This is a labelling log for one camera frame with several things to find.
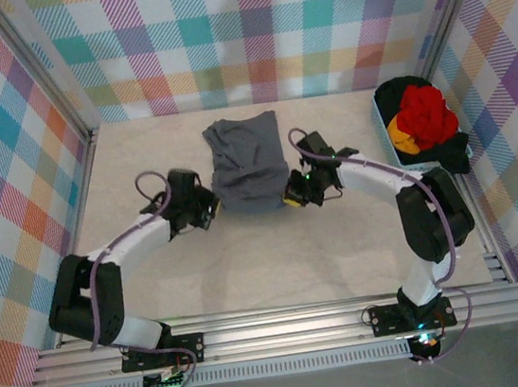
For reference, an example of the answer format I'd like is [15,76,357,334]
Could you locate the grey t-shirt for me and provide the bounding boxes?
[200,108,296,222]

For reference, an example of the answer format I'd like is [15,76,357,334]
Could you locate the light blue plastic basket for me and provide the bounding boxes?
[370,75,476,183]

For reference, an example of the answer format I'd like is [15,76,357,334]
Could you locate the yellow t-shirt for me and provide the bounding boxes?
[384,114,422,158]

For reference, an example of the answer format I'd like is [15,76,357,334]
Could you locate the red t-shirt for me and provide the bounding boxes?
[391,79,463,155]

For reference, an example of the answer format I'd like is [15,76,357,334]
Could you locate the pile of coloured clothes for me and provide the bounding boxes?
[375,67,474,183]

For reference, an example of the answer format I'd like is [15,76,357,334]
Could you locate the black controller board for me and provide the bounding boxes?
[405,329,447,364]
[141,367,190,387]

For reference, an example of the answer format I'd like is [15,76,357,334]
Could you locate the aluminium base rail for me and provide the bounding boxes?
[24,267,518,387]

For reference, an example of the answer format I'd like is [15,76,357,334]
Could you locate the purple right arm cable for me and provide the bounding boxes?
[287,107,480,380]

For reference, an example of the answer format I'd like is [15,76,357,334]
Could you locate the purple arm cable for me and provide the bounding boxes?
[287,107,480,380]
[68,167,203,387]

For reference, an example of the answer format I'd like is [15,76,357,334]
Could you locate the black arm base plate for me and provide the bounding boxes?
[118,332,207,374]
[367,294,458,338]

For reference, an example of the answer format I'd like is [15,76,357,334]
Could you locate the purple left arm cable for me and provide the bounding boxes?
[68,167,203,387]

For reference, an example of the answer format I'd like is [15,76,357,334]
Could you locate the white slotted cable duct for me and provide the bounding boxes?
[83,343,413,387]

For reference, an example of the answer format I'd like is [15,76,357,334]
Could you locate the aluminium frame post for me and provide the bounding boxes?
[404,0,511,86]
[0,0,103,157]

